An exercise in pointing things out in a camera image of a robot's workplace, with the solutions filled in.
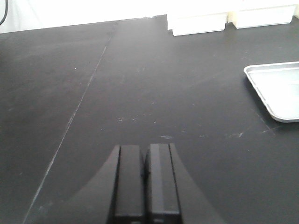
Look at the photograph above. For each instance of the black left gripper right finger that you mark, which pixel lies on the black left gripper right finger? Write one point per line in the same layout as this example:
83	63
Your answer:
162	201

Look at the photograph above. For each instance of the white plastic bin middle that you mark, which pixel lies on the white plastic bin middle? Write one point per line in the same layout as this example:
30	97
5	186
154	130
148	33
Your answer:
258	13

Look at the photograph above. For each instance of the white plastic bin left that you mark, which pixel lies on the white plastic bin left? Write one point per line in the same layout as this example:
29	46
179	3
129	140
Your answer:
187	17

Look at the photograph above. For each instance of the white plastic bin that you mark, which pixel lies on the white plastic bin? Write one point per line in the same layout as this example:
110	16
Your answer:
187	17
258	13

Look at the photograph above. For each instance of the silver metal tray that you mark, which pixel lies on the silver metal tray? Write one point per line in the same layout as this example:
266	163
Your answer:
277	85

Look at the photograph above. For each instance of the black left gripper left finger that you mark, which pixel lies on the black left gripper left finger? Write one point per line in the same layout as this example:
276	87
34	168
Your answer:
127	203

